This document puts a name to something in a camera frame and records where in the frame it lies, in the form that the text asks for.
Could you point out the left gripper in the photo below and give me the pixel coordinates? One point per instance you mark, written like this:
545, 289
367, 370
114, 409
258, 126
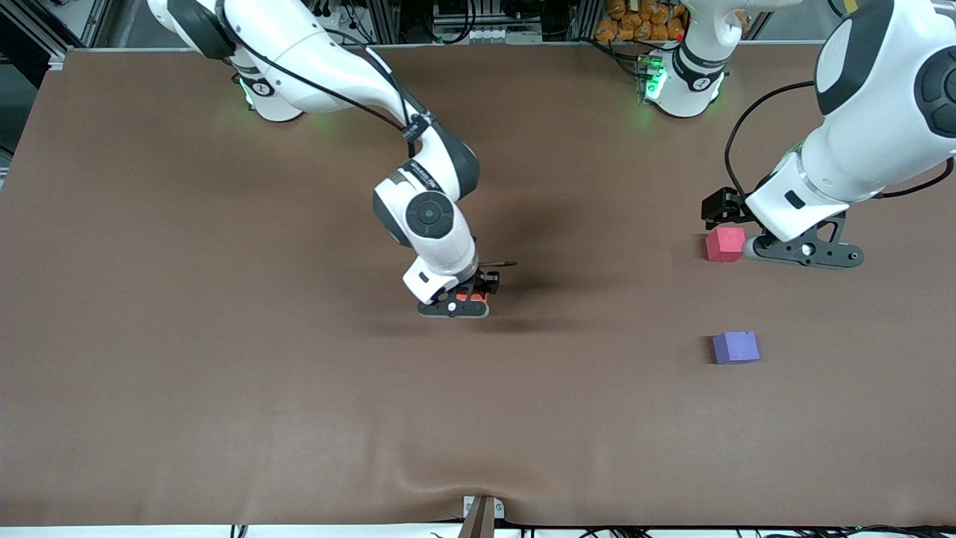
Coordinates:
723, 207

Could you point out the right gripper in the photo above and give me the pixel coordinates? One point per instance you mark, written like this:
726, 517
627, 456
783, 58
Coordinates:
488, 282

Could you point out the orange foam block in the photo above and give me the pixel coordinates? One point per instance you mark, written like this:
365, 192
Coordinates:
472, 297

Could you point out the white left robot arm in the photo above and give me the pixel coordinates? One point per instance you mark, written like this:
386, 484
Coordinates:
881, 112

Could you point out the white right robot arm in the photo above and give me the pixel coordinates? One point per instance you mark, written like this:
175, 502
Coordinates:
314, 52

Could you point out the red foam block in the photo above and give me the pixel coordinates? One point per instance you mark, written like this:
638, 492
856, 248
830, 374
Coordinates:
724, 246

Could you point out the brown table mat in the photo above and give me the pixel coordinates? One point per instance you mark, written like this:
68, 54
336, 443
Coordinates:
448, 411

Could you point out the purple foam block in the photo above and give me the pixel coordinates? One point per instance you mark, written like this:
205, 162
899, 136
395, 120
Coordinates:
736, 348

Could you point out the orange snack bags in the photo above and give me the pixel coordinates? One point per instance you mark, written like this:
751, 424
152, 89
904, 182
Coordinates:
642, 22

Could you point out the white terminal block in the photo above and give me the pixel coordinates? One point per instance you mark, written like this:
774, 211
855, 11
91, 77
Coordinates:
474, 35

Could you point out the metal clamp bracket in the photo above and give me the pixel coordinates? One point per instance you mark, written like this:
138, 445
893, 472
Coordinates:
482, 515

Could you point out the aluminium corner bracket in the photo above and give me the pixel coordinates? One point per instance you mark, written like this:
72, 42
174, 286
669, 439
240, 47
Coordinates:
57, 58

